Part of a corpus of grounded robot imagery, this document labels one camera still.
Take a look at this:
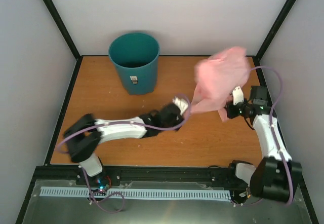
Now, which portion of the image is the pink plastic trash bag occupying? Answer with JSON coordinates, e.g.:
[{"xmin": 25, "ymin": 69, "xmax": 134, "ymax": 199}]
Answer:
[{"xmin": 191, "ymin": 47, "xmax": 251, "ymax": 122}]

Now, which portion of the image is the teal plastic trash bin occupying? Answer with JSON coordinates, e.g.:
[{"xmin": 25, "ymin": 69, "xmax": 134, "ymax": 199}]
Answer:
[{"xmin": 108, "ymin": 32, "xmax": 160, "ymax": 95}]

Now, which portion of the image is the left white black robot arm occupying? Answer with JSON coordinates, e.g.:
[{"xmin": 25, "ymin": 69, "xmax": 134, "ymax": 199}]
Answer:
[{"xmin": 57, "ymin": 98, "xmax": 188, "ymax": 185}]

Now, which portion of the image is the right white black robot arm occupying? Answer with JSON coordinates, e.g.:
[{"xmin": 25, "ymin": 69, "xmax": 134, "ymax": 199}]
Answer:
[{"xmin": 225, "ymin": 86, "xmax": 302, "ymax": 203}]

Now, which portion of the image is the label sticker on bin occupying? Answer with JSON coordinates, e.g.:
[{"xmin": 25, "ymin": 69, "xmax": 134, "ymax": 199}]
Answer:
[{"xmin": 130, "ymin": 76, "xmax": 138, "ymax": 85}]

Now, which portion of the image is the small lit circuit board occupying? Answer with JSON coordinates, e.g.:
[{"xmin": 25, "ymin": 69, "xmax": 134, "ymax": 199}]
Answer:
[{"xmin": 96, "ymin": 176, "xmax": 111, "ymax": 192}]

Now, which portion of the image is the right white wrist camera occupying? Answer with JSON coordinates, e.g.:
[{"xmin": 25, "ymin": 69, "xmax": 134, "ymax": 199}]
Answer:
[{"xmin": 232, "ymin": 86, "xmax": 244, "ymax": 105}]

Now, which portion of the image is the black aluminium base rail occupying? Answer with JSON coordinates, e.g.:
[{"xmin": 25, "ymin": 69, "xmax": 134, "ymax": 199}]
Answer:
[{"xmin": 32, "ymin": 165, "xmax": 248, "ymax": 190}]

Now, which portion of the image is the right black frame post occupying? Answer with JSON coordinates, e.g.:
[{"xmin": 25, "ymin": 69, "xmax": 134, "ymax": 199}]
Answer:
[{"xmin": 254, "ymin": 0, "xmax": 309, "ymax": 60}]

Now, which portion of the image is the black frame post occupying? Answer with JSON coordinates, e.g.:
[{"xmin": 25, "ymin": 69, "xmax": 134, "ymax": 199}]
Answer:
[
  {"xmin": 254, "ymin": 0, "xmax": 309, "ymax": 60},
  {"xmin": 32, "ymin": 0, "xmax": 83, "ymax": 60}
]

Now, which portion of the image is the light blue cable duct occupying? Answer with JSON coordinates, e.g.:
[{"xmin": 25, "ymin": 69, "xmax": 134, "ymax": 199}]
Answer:
[{"xmin": 39, "ymin": 186, "xmax": 231, "ymax": 202}]

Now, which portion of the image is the left black frame post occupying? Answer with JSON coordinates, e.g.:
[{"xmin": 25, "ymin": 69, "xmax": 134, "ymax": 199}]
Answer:
[{"xmin": 32, "ymin": 0, "xmax": 83, "ymax": 60}]

